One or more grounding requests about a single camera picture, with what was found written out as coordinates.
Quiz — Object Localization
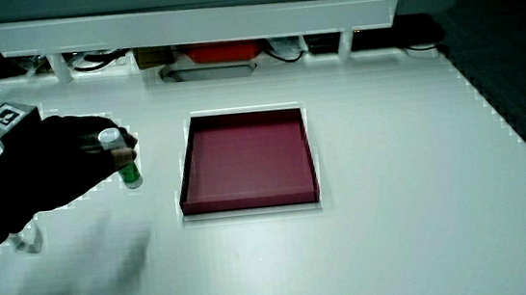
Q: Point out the person's right hand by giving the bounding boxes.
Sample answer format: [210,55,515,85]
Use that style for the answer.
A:
[0,90,145,217]

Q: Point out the green white glue stick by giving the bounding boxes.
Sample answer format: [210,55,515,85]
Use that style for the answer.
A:
[96,124,145,193]

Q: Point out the small clear bottle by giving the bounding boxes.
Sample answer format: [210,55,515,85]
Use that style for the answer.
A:
[7,221,44,257]

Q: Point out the brown cardboard box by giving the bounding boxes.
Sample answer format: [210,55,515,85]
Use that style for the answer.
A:
[133,44,176,71]

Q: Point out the white desk shelf riser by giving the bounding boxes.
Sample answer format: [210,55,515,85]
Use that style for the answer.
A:
[0,0,405,92]

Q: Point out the dark red square tray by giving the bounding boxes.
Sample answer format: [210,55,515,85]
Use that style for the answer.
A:
[171,104,323,217]

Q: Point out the red box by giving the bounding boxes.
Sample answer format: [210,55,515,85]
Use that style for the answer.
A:
[184,39,265,67]

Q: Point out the black cable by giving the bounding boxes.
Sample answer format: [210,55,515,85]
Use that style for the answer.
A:
[71,47,132,73]
[263,43,307,66]

